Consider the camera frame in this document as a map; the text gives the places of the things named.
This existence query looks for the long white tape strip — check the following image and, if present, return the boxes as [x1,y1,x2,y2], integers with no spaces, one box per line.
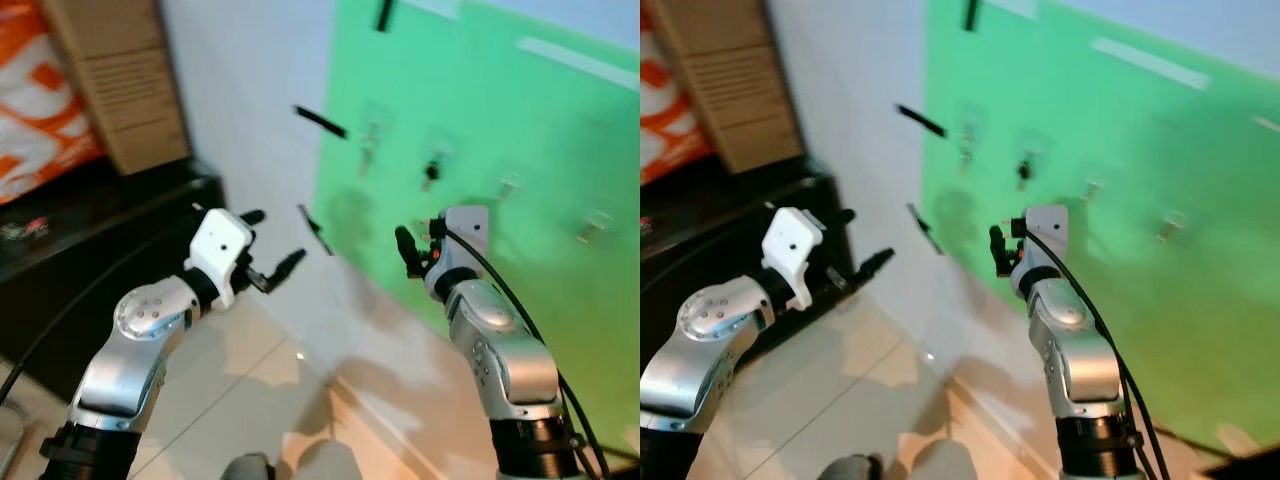
[517,37,641,93]
[1089,37,1213,92]

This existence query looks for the orange and white bag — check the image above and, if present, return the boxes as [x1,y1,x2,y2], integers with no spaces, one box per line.
[0,0,104,206]
[640,8,715,187]

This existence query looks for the black cabinet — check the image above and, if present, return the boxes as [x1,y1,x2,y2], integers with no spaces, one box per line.
[0,158,227,403]
[640,158,839,386]

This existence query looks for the grey robot left leg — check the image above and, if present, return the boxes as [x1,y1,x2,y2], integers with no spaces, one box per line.
[222,452,277,480]
[818,453,883,480]

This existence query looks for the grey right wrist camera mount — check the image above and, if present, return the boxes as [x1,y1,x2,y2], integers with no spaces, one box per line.
[440,205,492,273]
[1015,204,1070,276]

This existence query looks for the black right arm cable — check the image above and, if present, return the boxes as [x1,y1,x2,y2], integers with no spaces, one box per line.
[1018,220,1173,480]
[430,218,613,480]

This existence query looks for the green wall board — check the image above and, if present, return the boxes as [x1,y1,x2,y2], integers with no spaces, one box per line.
[915,0,1280,456]
[313,0,641,456]

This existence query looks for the brown cardboard box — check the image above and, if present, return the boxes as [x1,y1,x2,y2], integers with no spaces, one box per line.
[40,0,193,177]
[668,0,807,175]

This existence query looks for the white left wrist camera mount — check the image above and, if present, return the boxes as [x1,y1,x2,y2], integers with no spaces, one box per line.
[760,206,827,312]
[185,207,257,310]

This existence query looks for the grey robot leg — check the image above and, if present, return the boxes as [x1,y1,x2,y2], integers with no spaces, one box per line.
[293,438,363,480]
[893,438,953,480]
[818,453,883,480]
[222,452,277,480]

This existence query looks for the grey robot right leg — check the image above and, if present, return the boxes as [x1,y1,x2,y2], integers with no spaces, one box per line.
[293,438,363,480]
[893,438,953,480]

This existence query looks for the wide white tape strip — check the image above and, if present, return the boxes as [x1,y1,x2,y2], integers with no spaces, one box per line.
[398,0,463,20]

